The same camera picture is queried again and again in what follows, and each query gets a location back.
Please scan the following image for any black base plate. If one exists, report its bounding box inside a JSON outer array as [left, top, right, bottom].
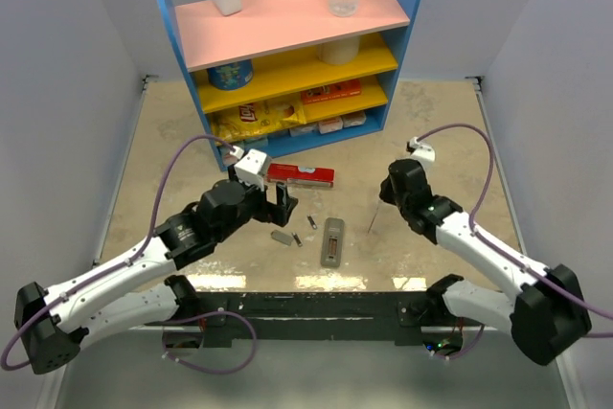
[[166, 291, 456, 348]]

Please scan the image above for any green tissue pack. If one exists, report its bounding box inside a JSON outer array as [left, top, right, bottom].
[[244, 135, 269, 149]]

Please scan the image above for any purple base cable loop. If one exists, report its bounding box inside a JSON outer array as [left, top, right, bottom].
[[161, 302, 261, 373]]

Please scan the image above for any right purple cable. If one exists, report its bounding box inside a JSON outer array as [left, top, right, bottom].
[[416, 123, 613, 322]]

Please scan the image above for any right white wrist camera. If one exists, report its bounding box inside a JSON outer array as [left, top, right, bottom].
[[407, 137, 436, 170]]

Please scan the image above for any orange flat box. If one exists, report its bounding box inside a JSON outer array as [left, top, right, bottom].
[[301, 79, 362, 104]]

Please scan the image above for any blue shelf unit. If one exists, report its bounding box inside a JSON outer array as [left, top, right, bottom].
[[156, 0, 420, 157]]

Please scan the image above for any yellow chips bag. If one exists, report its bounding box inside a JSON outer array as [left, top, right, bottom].
[[208, 96, 307, 143]]

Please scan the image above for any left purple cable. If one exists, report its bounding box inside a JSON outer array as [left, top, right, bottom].
[[0, 134, 238, 372]]

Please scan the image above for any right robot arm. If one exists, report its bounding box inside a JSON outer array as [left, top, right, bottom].
[[379, 158, 592, 366]]

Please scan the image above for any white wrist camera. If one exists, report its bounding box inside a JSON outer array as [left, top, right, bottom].
[[228, 146, 272, 192], [407, 137, 436, 170]]

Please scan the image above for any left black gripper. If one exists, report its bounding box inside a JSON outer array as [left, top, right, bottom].
[[216, 165, 297, 243]]

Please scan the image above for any blue round tin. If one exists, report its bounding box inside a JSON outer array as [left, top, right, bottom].
[[206, 59, 254, 91]]

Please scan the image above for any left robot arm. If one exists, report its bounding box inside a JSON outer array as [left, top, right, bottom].
[[10, 179, 298, 375]]

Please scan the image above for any white tissue pack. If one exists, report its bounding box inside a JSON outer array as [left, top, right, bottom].
[[289, 123, 318, 137], [317, 116, 344, 135], [341, 110, 367, 128]]

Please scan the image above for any small AAA battery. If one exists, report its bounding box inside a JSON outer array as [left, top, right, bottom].
[[306, 215, 318, 230], [291, 232, 303, 247]]

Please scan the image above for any red toothpaste box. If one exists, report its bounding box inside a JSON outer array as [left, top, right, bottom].
[[266, 163, 335, 188]]

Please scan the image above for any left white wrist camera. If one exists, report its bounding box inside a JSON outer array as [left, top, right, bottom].
[[228, 146, 272, 192]]

